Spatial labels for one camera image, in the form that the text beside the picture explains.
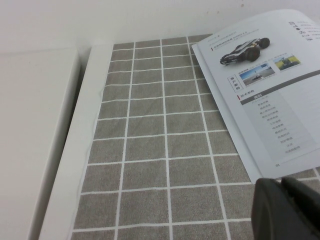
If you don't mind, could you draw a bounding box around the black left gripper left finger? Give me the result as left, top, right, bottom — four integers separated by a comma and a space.
254, 176, 301, 240

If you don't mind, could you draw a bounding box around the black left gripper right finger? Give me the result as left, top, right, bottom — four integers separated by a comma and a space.
281, 175, 320, 240

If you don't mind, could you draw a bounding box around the white brochure book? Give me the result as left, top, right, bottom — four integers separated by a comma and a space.
191, 9, 320, 185

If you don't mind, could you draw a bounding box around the grey white-grid tablecloth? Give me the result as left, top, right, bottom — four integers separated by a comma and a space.
71, 33, 320, 240

